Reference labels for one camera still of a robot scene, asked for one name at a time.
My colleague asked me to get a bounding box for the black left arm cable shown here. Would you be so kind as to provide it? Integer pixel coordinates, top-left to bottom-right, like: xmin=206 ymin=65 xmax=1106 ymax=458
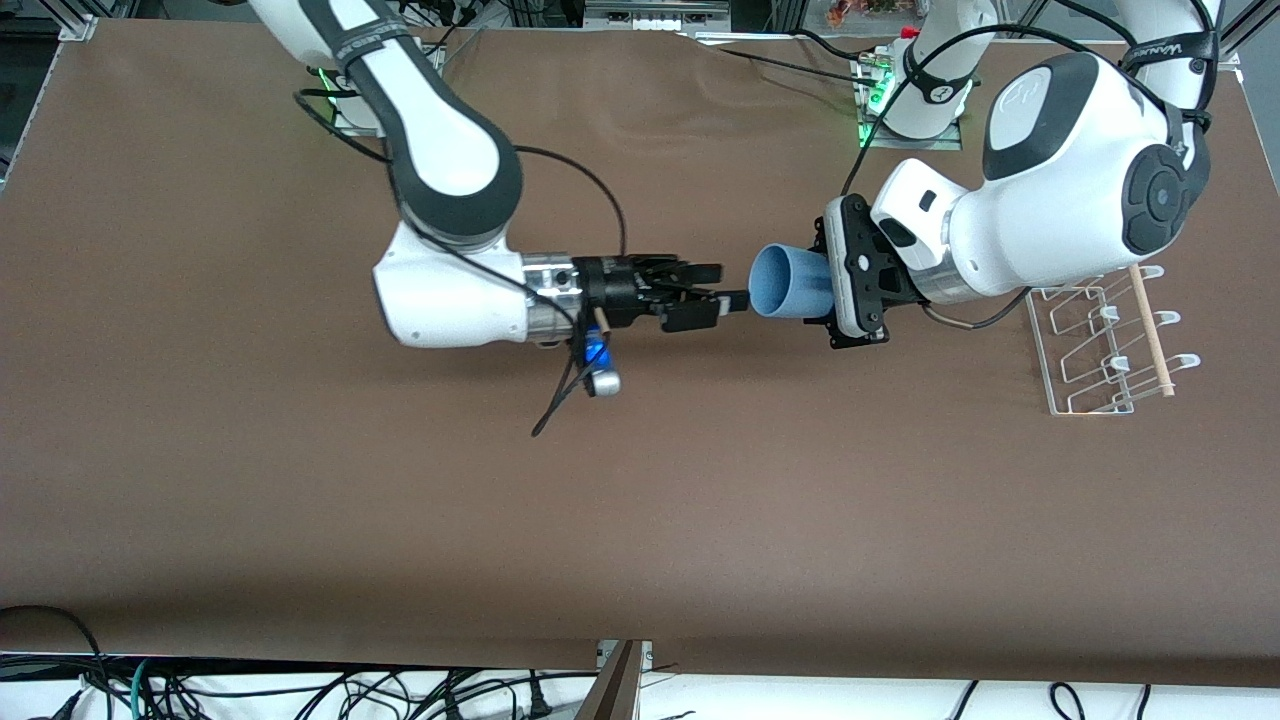
xmin=840 ymin=22 xmax=1216 ymax=201

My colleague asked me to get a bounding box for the white wire cup rack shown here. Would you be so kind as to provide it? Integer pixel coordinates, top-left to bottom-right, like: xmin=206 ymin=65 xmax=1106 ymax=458
xmin=1025 ymin=265 xmax=1201 ymax=416

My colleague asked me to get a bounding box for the blue plastic cup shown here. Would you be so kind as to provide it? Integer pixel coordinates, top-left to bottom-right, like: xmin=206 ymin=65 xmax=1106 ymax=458
xmin=749 ymin=244 xmax=837 ymax=320

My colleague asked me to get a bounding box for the aluminium frame profile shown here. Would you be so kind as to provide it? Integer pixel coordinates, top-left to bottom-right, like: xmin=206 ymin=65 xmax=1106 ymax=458
xmin=55 ymin=0 xmax=103 ymax=42

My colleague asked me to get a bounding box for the black looped floor cable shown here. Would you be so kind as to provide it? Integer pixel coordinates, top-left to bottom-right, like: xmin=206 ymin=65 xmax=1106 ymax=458
xmin=0 ymin=604 xmax=107 ymax=701

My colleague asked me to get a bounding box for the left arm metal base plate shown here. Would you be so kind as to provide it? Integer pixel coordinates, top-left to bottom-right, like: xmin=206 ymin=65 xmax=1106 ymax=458
xmin=857 ymin=50 xmax=964 ymax=151

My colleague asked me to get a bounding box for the orange snack packet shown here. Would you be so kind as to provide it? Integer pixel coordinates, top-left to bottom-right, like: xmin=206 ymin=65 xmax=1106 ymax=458
xmin=825 ymin=0 xmax=906 ymax=27

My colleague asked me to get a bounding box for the wooden dowel rod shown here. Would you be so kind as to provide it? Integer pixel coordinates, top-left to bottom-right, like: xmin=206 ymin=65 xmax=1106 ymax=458
xmin=1128 ymin=266 xmax=1177 ymax=399

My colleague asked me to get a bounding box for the small metal bracket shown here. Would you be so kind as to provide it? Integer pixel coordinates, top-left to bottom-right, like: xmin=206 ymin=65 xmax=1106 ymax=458
xmin=597 ymin=640 xmax=654 ymax=673

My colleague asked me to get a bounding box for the tangled black cable bundle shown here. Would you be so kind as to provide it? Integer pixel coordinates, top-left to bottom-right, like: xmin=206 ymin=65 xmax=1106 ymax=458
xmin=150 ymin=665 xmax=561 ymax=720

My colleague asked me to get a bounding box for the brown wooden beam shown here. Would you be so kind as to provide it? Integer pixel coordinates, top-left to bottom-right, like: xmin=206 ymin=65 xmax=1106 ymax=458
xmin=575 ymin=640 xmax=642 ymax=720

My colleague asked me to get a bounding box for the grey network switch box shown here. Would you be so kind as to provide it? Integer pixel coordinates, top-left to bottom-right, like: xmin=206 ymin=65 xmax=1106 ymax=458
xmin=585 ymin=0 xmax=731 ymax=31

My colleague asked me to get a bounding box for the black cable across table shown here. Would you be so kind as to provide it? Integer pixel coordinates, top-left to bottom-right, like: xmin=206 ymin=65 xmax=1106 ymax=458
xmin=680 ymin=30 xmax=886 ymax=86

